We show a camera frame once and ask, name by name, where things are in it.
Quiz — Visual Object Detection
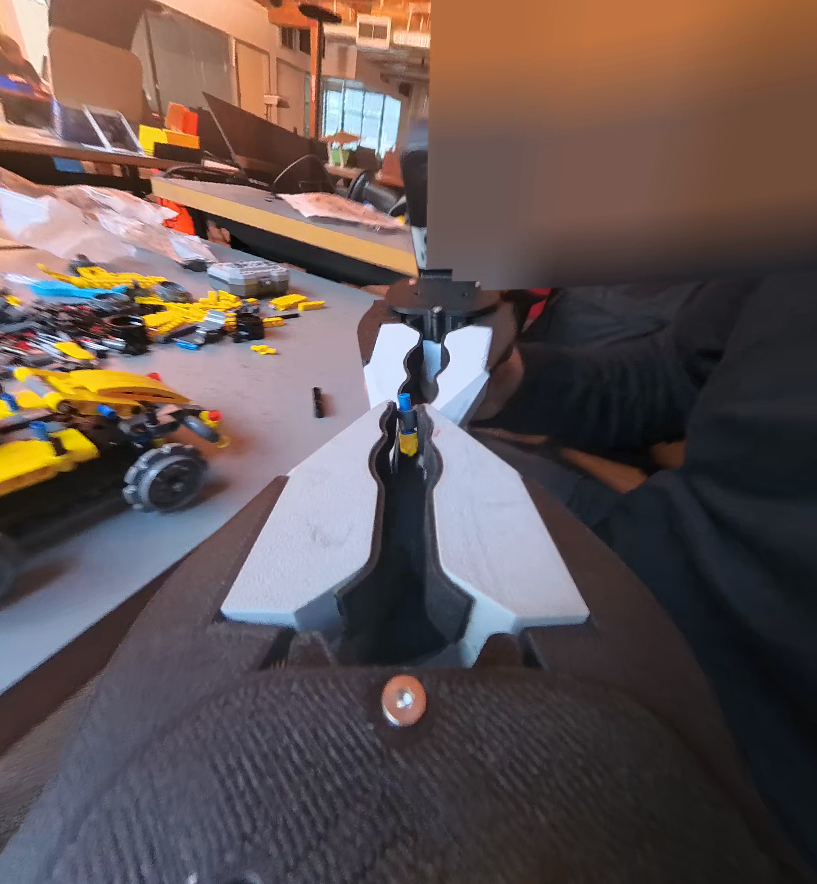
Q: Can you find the person's right hand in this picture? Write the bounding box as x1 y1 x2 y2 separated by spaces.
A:
472 344 528 424

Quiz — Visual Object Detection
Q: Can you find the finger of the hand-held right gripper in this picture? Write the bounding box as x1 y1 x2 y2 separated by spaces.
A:
428 325 495 430
363 323 424 415

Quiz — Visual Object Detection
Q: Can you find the person's right forearm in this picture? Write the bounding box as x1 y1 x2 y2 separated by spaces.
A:
481 338 701 454

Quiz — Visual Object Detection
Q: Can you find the person's black sweater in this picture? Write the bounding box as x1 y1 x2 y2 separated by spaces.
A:
588 276 817 884

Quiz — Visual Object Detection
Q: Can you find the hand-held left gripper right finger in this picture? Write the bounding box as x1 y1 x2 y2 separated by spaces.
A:
418 404 591 669

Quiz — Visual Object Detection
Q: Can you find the clear plastic bag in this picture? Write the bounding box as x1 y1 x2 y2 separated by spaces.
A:
0 151 217 272

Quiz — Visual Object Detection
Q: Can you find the yellow brick vehicle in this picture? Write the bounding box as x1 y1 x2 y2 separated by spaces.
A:
0 365 231 617

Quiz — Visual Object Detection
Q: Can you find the grey angular block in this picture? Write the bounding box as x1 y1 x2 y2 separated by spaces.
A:
207 260 291 298

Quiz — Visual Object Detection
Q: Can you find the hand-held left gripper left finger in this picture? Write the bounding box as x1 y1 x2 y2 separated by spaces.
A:
220 401 397 629

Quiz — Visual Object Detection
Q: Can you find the pile of building brick parts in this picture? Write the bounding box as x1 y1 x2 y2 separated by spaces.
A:
0 257 328 375

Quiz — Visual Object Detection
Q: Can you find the grey desk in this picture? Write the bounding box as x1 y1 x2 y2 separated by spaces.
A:
0 221 383 721

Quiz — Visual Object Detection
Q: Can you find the yellow edged desk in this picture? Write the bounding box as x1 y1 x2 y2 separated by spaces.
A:
151 175 421 279

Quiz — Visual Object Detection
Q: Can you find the printed paper sheet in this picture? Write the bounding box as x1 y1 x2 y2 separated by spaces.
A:
279 191 407 230

